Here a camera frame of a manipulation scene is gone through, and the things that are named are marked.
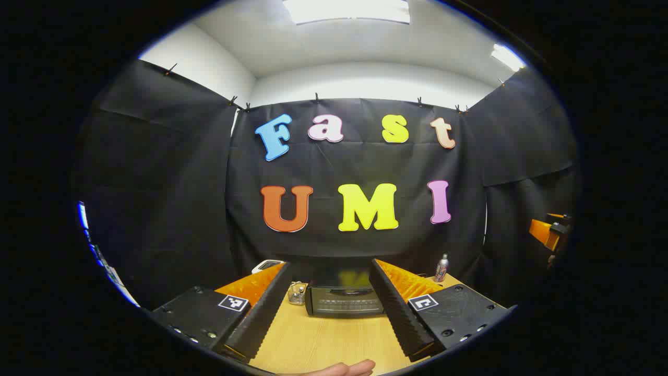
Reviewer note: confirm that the large ceiling light panel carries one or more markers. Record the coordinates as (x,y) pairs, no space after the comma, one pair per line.
(347,10)

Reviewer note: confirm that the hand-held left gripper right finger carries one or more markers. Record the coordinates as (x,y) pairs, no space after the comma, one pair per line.
(399,313)

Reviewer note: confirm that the white toaster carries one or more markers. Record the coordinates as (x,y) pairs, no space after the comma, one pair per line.
(267,265)

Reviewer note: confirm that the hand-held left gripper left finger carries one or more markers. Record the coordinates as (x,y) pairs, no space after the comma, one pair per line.
(263,313)

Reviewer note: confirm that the small ceiling light panel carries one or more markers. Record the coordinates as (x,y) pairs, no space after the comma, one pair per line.
(507,56)

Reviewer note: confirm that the black electric oven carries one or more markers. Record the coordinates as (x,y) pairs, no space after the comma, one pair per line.
(344,300)

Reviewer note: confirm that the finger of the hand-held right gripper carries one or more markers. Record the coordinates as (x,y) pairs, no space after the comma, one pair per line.
(543,232)

